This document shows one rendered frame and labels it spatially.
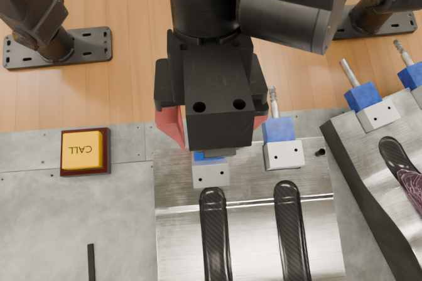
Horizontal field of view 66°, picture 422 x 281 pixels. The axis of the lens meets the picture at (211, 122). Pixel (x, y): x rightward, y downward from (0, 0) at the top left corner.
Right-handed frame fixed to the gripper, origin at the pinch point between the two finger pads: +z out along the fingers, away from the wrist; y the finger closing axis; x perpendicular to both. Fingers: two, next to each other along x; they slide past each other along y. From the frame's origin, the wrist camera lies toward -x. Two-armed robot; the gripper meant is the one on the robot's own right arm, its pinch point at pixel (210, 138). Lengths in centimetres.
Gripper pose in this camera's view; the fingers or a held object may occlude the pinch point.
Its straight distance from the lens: 37.3
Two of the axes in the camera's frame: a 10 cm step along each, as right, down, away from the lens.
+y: 10.0, -0.8, 0.4
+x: -0.8, -7.1, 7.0
